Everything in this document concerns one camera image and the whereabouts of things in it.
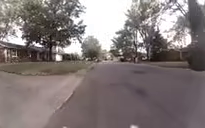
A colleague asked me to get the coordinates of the brown building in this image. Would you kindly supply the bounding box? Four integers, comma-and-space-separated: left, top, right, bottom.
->
156, 48, 191, 62

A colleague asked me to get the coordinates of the green grass lawn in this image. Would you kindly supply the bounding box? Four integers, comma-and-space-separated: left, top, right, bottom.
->
0, 60, 95, 77

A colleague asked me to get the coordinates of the grey asphalt road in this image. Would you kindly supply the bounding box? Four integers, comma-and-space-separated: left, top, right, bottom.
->
44, 60, 205, 128

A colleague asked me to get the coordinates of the pale concrete driveway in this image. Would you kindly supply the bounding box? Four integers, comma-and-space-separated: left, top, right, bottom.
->
0, 68, 88, 128

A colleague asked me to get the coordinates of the dark tree trunk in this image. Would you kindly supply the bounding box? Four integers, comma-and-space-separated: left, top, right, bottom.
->
187, 0, 205, 51

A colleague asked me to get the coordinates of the large leafy tree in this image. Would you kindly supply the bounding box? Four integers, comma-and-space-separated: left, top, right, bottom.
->
19, 0, 88, 62

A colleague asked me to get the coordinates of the low brick house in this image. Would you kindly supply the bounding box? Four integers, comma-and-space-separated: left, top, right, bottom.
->
0, 39, 65, 64

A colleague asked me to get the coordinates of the group of tall trees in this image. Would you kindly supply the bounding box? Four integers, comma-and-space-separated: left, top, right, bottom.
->
110, 0, 171, 63

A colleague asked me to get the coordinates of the small round tree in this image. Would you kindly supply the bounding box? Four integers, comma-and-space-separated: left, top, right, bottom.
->
81, 35, 103, 61

